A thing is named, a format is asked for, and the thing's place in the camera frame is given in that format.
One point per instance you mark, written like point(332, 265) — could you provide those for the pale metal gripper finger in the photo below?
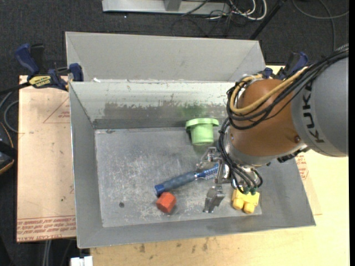
point(210, 155)
point(213, 200)

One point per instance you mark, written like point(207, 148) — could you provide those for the green toy bolt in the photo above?
point(202, 133)

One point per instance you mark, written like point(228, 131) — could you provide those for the yellow toy block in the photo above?
point(244, 202)

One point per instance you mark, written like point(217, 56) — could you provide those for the red hexagonal block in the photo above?
point(166, 202)

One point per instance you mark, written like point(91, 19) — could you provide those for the grey metal bin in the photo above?
point(133, 159)

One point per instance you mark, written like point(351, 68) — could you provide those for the brown cardboard board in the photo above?
point(44, 154)

